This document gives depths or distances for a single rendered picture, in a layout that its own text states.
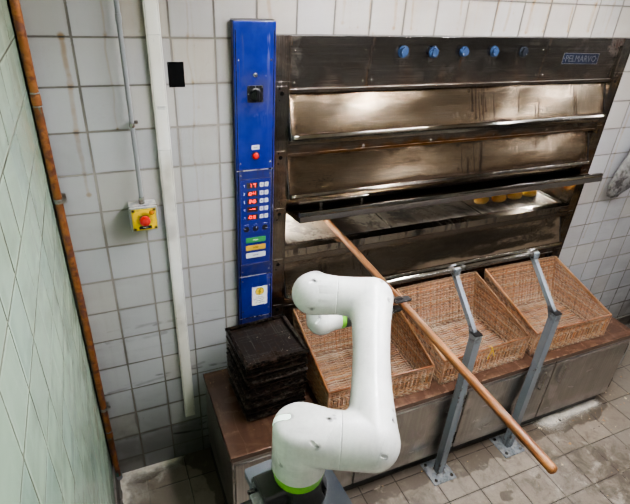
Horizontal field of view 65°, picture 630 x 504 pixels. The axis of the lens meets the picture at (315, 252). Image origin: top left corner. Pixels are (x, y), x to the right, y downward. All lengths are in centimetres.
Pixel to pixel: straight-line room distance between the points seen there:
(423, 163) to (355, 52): 65
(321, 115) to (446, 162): 74
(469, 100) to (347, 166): 67
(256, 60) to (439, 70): 85
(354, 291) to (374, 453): 43
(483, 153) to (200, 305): 158
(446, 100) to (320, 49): 68
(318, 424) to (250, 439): 112
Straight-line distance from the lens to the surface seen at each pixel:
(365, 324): 132
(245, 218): 212
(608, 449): 353
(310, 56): 207
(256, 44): 194
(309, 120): 210
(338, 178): 224
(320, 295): 136
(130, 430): 276
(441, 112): 243
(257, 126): 200
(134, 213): 198
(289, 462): 120
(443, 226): 272
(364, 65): 218
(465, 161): 262
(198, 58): 192
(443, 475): 299
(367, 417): 119
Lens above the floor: 233
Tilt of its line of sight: 30 degrees down
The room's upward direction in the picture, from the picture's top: 4 degrees clockwise
